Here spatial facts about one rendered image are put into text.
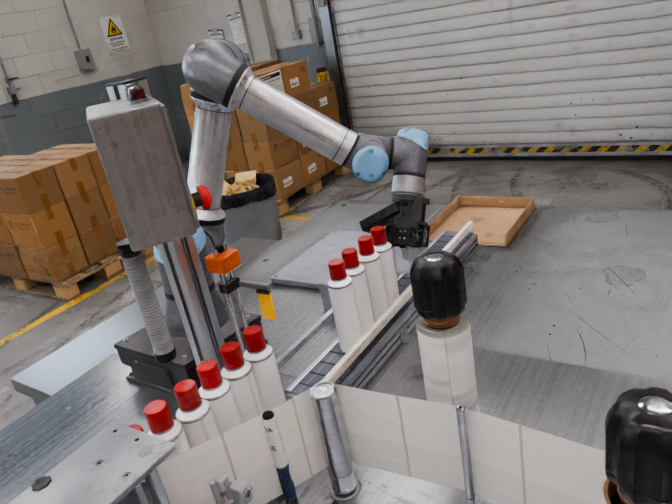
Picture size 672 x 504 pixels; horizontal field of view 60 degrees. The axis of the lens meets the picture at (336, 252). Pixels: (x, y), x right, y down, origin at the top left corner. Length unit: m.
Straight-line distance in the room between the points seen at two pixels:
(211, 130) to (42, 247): 3.05
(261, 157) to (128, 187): 4.00
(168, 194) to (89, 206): 3.66
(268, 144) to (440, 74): 1.72
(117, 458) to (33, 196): 3.64
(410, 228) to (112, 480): 0.88
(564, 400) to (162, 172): 0.74
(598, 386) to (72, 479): 0.82
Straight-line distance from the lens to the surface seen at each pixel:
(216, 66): 1.24
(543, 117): 5.27
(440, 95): 5.53
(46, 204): 4.32
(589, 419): 1.05
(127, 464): 0.70
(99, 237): 4.54
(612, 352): 1.29
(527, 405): 1.07
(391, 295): 1.33
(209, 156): 1.40
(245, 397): 0.98
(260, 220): 3.62
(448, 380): 0.96
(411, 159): 1.36
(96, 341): 1.73
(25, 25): 7.00
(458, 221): 1.94
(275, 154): 4.78
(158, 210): 0.85
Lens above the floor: 1.55
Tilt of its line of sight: 23 degrees down
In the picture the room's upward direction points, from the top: 11 degrees counter-clockwise
